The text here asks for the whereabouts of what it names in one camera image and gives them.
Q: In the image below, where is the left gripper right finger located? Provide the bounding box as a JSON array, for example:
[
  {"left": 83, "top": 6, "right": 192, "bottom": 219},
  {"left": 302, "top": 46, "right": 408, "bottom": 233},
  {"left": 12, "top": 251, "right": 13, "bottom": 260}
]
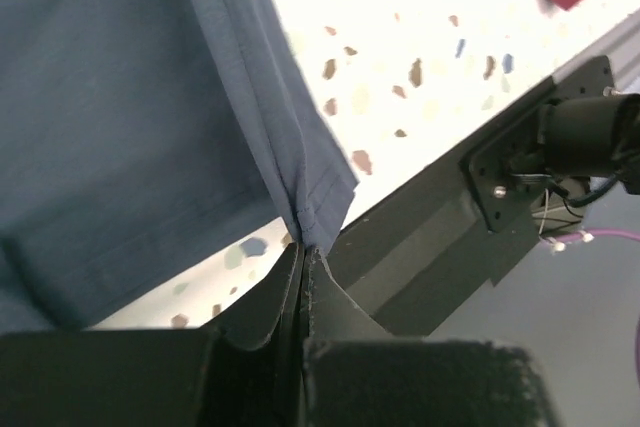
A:
[{"left": 302, "top": 249, "right": 560, "bottom": 426}]

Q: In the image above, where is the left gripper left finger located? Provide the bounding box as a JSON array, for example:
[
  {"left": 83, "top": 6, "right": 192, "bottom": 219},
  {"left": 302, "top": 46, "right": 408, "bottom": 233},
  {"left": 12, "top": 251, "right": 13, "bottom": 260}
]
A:
[{"left": 1, "top": 244, "right": 305, "bottom": 426}]

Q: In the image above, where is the blue tank top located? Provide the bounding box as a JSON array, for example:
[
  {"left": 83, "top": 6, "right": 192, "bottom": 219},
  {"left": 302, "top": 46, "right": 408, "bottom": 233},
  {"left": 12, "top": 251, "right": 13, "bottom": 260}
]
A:
[{"left": 1, "top": 0, "right": 356, "bottom": 332}]

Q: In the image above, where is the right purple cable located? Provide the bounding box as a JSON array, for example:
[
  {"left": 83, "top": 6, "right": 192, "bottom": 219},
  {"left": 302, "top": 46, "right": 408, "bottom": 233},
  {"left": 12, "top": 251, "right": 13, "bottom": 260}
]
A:
[{"left": 547, "top": 229, "right": 640, "bottom": 248}]

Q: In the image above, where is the aluminium frame rail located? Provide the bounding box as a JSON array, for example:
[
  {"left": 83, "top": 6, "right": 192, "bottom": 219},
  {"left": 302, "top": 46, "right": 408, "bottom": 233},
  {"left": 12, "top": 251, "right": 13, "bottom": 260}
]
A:
[{"left": 553, "top": 11, "right": 640, "bottom": 90}]

